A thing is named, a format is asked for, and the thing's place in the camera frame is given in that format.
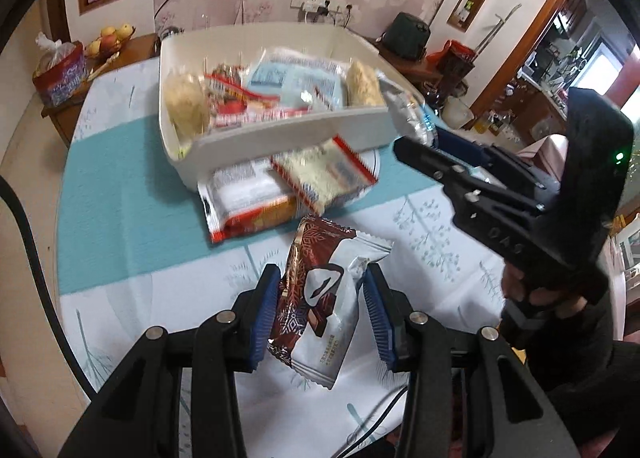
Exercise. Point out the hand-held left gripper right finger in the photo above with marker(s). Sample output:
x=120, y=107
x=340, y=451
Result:
x=380, y=323

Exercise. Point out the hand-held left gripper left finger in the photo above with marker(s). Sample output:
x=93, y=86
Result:
x=262, y=323

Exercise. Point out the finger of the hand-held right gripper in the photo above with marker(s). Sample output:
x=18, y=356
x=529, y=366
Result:
x=450, y=177
x=460, y=142

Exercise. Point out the brown white chocolate packet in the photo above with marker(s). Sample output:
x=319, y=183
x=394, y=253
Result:
x=325, y=298

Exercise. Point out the puffed corn block packet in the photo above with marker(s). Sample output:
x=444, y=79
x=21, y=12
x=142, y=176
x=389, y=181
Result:
x=364, y=85

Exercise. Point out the white plastic storage bin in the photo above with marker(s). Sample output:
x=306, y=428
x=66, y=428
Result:
x=280, y=137

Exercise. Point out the pile of red snack packets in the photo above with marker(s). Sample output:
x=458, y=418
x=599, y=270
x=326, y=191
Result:
x=235, y=102

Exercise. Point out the small yellow cracker packet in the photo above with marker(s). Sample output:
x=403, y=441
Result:
x=186, y=105

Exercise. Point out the person's right forearm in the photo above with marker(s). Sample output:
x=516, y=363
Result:
x=590, y=373

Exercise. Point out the person's right hand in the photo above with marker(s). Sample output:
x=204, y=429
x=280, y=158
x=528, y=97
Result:
x=550, y=303

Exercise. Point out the yellow oil bottle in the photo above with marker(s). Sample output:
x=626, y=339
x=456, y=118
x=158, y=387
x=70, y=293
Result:
x=482, y=123

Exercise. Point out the white plastic bucket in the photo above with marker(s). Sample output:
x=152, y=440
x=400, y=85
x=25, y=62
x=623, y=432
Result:
x=457, y=112

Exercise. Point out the dark woven tall basket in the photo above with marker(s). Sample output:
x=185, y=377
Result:
x=456, y=62

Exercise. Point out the wooden television cabinet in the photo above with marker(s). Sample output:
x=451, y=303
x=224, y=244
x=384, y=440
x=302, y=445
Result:
x=415, y=70

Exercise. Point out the black air fryer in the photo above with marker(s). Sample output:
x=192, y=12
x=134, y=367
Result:
x=407, y=36

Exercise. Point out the white metal pole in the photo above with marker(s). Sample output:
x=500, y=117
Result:
x=497, y=27

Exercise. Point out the beige packet with red stripe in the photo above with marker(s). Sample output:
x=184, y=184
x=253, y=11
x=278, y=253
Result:
x=240, y=198

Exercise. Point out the red-edged pale cracker packet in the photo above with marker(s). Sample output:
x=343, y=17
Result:
x=320, y=172

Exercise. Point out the teal white leaf tablecloth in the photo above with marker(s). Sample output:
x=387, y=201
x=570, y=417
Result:
x=140, y=238

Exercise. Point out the pale blue white packet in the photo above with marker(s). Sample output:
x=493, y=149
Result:
x=295, y=77

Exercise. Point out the low wooden side table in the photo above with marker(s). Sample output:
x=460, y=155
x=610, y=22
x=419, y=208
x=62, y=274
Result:
x=65, y=112

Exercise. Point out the plastic bag red blue print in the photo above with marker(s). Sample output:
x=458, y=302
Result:
x=60, y=75

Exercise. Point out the fruit bowl with fruit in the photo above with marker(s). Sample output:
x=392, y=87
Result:
x=107, y=40

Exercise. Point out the white wall power outlet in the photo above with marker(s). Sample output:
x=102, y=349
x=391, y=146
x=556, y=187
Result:
x=307, y=0
x=342, y=7

